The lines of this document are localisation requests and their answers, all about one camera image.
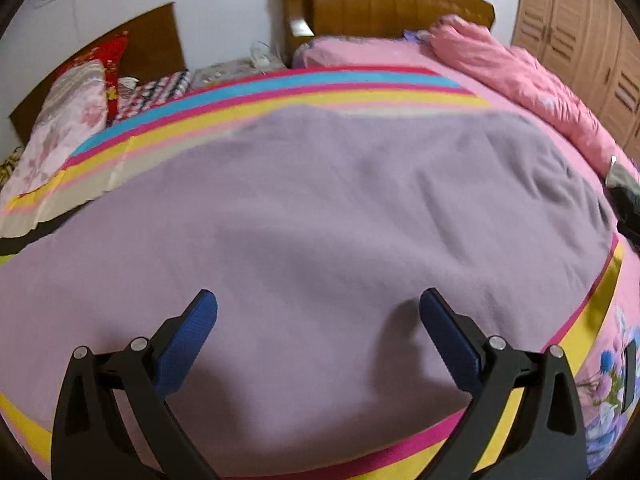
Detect pink crumpled duvet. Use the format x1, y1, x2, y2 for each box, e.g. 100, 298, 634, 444
419, 14, 639, 178

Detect lilac sweatpants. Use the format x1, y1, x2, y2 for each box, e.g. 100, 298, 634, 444
1, 106, 614, 477

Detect rainbow striped blanket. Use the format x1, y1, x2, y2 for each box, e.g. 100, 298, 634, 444
1, 66, 639, 479

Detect red embroidered pillow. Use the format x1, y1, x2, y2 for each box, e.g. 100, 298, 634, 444
55, 30, 129, 125

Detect yellow black patterned blanket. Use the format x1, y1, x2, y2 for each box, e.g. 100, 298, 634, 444
0, 146, 24, 188

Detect dark brown headboard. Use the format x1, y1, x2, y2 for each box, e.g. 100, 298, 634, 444
9, 2, 186, 145

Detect light wooden wardrobe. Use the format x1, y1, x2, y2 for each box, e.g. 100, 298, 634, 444
512, 0, 640, 162

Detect pink bed sheet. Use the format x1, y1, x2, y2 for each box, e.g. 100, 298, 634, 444
292, 37, 639, 479

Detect glossy wooden headboard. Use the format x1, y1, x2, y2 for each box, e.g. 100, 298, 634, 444
283, 0, 496, 61

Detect floral covered nightstand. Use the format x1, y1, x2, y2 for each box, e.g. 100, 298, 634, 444
190, 58, 286, 91

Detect pink floral quilt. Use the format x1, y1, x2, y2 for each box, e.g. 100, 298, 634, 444
1, 60, 107, 205

